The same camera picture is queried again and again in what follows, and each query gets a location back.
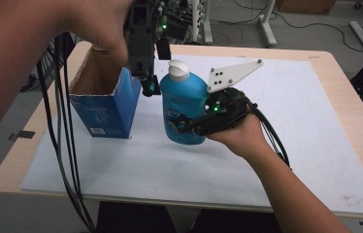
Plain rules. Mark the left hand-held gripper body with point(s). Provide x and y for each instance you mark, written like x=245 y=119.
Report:
x=142 y=39

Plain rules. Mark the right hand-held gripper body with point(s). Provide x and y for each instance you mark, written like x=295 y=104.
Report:
x=226 y=110

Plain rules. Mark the blue bottle with white cap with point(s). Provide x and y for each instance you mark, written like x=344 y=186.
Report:
x=182 y=97

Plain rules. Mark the blue cardboard box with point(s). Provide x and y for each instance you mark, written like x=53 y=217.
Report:
x=111 y=113

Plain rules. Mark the person's right hand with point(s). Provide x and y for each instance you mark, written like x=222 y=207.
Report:
x=244 y=136

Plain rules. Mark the person's left hand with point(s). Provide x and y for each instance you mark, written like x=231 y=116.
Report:
x=102 y=22

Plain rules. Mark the white table mat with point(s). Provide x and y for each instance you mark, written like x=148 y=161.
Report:
x=186 y=174

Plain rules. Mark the person's dark trousers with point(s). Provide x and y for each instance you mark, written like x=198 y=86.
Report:
x=131 y=220

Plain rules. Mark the light wooden table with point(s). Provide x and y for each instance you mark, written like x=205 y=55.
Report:
x=347 y=97

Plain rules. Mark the brown cardboard box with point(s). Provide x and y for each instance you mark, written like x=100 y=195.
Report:
x=305 y=6

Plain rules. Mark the grey tape strip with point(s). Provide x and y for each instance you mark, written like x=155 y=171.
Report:
x=22 y=135

